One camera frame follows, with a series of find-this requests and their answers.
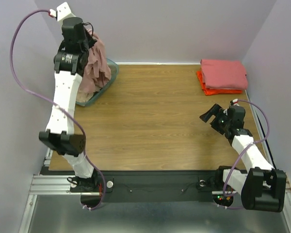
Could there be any teal plastic basket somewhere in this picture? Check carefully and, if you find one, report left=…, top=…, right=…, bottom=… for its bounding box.
left=76, top=58, right=119, bottom=107

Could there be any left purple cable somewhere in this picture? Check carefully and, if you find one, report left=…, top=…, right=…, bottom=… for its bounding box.
left=10, top=8, right=106, bottom=211

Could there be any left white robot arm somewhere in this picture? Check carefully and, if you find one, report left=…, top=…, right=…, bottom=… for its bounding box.
left=39, top=17, right=98, bottom=192

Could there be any aluminium frame rail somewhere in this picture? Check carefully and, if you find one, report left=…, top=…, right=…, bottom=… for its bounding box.
left=20, top=96, right=291, bottom=233

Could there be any folded salmon pink t shirt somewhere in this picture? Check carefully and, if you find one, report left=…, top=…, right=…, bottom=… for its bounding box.
left=200, top=59, right=248, bottom=90

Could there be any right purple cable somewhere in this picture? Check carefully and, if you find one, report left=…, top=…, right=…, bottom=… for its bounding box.
left=217, top=99, right=270, bottom=209

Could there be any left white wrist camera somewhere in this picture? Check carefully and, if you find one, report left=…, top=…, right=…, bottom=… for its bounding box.
left=48, top=2, right=75, bottom=23

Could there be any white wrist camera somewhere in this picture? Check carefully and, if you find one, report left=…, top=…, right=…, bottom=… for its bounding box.
left=48, top=2, right=75, bottom=23
left=230, top=99, right=240, bottom=106

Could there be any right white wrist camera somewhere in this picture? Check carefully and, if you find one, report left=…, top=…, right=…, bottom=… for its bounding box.
left=230, top=99, right=240, bottom=106

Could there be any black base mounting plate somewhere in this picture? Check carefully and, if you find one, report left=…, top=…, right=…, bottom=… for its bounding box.
left=67, top=170, right=223, bottom=203

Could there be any folded orange t shirt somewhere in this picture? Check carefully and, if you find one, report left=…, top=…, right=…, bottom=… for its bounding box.
left=196, top=70, right=243, bottom=96

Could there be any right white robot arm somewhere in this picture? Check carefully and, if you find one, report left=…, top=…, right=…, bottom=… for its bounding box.
left=200, top=99, right=287, bottom=213

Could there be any purple cable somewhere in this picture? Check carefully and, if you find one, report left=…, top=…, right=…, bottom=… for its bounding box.
left=10, top=8, right=106, bottom=211
left=217, top=99, right=270, bottom=209

